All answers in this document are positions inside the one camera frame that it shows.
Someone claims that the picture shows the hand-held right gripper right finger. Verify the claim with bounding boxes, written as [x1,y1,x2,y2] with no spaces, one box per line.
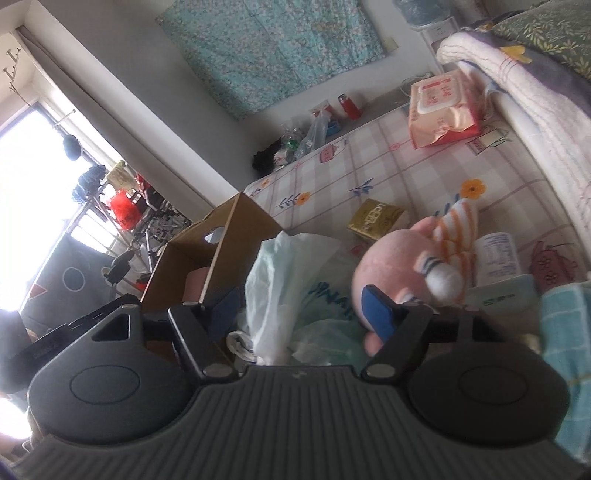
[360,284,503,382]

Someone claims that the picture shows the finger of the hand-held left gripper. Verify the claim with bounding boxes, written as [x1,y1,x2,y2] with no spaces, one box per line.
[30,298,139,366]

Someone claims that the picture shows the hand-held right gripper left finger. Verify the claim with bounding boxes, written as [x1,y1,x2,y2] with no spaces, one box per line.
[90,286,246,382]

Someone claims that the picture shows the pink plush toy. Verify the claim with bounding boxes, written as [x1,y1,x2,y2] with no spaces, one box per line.
[352,216,463,359]

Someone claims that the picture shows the brown cardboard box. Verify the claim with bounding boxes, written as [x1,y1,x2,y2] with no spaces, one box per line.
[139,191,285,366]

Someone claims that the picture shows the orange striped white towel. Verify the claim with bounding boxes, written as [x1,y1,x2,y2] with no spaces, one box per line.
[431,194,481,260]

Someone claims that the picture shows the white cotton swab bag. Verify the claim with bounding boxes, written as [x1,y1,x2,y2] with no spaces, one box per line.
[464,274,541,315]

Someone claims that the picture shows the pink cloth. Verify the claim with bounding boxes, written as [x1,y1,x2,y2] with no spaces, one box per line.
[184,268,214,302]

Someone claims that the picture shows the grey fabric bin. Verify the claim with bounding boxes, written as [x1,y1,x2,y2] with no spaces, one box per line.
[21,230,122,334]

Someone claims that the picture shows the white plastic bag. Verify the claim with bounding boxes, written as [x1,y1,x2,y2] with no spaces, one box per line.
[228,232,371,368]

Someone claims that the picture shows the black office chair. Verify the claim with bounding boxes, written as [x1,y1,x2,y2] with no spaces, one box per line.
[103,249,137,288]

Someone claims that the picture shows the gold tissue packet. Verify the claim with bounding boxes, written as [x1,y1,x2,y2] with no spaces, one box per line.
[347,198,408,241]

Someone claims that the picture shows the metal drying rack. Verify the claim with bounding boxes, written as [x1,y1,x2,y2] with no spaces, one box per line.
[133,198,195,278]

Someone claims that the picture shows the white labelled bottle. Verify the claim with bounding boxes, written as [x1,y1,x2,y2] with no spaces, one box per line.
[473,232,523,288]

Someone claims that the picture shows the red plastic bag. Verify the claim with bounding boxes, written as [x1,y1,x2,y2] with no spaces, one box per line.
[108,188,142,230]

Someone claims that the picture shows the black cloth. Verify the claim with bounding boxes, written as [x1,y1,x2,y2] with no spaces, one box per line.
[252,137,285,177]

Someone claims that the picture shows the blue hanging garment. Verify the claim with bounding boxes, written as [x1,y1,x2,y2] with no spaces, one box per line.
[71,165,110,202]

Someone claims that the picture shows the black hanging garment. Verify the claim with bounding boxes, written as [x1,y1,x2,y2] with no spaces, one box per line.
[62,134,84,162]

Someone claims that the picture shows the teal checked towel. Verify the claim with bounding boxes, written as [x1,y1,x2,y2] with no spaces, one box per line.
[538,279,591,463]

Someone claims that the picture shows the red thermos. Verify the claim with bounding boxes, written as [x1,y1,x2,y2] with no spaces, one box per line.
[337,93,363,122]

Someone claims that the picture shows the pink wet wipes pack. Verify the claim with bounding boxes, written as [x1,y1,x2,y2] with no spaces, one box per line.
[407,73,484,150]

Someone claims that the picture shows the white folded quilt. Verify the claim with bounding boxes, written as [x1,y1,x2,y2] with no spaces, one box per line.
[485,83,591,246]

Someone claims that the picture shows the white checked blanket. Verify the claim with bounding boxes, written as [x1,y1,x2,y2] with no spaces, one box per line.
[436,31,591,214]

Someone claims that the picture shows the white water dispenser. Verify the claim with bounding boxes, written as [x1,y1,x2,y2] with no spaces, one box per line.
[418,16,463,77]

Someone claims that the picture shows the folded white plaid blanket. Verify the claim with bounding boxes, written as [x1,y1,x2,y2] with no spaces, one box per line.
[471,25,591,108]

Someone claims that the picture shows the green leaf pattern pillow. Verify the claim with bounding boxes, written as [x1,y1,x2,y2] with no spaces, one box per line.
[489,0,591,68]

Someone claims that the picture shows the white cable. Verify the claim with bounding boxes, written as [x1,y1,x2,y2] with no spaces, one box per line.
[401,71,435,99]

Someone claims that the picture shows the teal floral wall cloth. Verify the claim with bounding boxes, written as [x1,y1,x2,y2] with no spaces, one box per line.
[154,0,387,122]

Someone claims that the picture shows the metal wall hooks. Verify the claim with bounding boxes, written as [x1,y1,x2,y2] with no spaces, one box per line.
[2,48,22,99]

